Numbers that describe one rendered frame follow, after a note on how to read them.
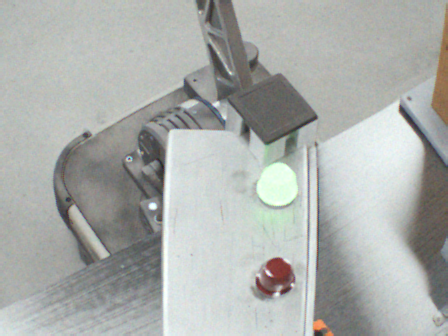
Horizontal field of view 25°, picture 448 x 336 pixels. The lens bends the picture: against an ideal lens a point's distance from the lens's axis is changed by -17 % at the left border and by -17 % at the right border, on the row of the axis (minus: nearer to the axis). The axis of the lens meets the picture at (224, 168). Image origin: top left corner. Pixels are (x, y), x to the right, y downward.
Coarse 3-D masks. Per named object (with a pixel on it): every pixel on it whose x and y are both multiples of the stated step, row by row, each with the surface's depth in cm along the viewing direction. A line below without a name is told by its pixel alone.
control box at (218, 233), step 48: (192, 144) 78; (240, 144) 78; (288, 144) 78; (192, 192) 76; (240, 192) 76; (192, 240) 74; (240, 240) 74; (288, 240) 74; (192, 288) 71; (240, 288) 72
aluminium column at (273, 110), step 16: (272, 80) 78; (288, 80) 78; (240, 96) 77; (256, 96) 77; (272, 96) 77; (288, 96) 77; (240, 112) 76; (256, 112) 76; (272, 112) 77; (288, 112) 77; (304, 112) 77; (240, 128) 78; (256, 128) 76; (272, 128) 76; (288, 128) 76; (304, 128) 77; (256, 144) 76; (272, 144) 76; (304, 144) 78; (272, 160) 77
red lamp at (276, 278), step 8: (264, 264) 70; (272, 264) 70; (280, 264) 70; (288, 264) 70; (264, 272) 70; (272, 272) 70; (280, 272) 70; (288, 272) 70; (256, 280) 71; (264, 280) 70; (272, 280) 70; (280, 280) 70; (288, 280) 70; (256, 288) 71; (264, 288) 71; (272, 288) 70; (280, 288) 70; (288, 288) 71; (264, 296) 71; (272, 296) 71; (280, 296) 71
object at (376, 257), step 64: (384, 128) 161; (320, 192) 154; (384, 192) 155; (128, 256) 147; (320, 256) 148; (384, 256) 148; (0, 320) 138; (64, 320) 140; (128, 320) 141; (384, 320) 142
